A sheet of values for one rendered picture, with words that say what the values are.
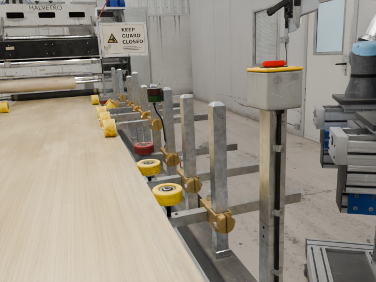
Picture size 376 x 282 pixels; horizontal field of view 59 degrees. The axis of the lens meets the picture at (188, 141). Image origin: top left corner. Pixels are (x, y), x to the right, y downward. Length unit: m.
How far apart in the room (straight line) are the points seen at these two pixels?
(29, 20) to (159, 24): 6.57
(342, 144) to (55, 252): 0.82
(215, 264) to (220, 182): 0.23
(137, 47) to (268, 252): 3.10
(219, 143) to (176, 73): 9.34
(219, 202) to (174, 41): 9.37
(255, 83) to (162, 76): 9.50
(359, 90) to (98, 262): 1.27
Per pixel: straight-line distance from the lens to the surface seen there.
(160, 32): 10.09
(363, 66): 1.59
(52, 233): 0.78
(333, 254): 1.99
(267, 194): 0.64
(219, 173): 0.87
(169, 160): 1.33
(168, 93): 1.31
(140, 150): 1.34
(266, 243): 0.69
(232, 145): 1.49
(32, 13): 3.89
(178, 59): 10.17
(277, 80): 0.57
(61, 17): 3.87
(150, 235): 0.70
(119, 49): 3.57
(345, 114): 1.59
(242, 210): 1.00
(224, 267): 0.95
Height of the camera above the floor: 1.25
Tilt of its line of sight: 14 degrees down
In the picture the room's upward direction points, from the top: 3 degrees counter-clockwise
